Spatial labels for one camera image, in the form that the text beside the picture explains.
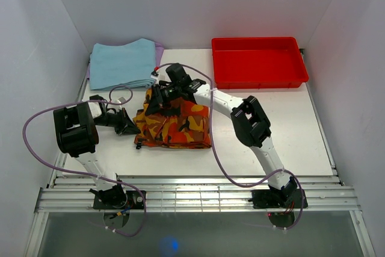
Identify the folded light blue cloth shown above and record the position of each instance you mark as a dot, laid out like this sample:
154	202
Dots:
129	65

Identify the folded purple cloth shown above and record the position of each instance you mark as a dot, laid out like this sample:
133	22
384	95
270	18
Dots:
159	52

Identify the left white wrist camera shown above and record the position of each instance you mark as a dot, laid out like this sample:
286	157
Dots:
120	101

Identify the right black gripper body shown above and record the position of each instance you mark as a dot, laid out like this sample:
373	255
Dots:
170	92

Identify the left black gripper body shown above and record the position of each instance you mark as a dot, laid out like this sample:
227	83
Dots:
115	120

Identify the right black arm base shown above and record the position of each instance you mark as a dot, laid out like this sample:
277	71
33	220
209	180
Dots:
266	199

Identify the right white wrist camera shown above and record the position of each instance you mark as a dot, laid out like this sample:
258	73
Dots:
155	74

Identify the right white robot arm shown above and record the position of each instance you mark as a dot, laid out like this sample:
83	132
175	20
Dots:
250	123

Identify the red plastic tray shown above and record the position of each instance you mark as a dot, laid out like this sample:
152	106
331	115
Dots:
257	63

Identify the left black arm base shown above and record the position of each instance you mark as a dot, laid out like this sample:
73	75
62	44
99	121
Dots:
132	200

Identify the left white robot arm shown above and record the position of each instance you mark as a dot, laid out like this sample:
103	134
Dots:
76	133

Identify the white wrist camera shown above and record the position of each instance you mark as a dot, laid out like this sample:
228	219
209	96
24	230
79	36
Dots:
155	74
120	101

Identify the aluminium rail frame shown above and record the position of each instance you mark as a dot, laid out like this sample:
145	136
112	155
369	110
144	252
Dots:
332	225

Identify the orange camouflage trousers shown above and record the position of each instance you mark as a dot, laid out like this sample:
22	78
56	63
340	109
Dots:
182	125

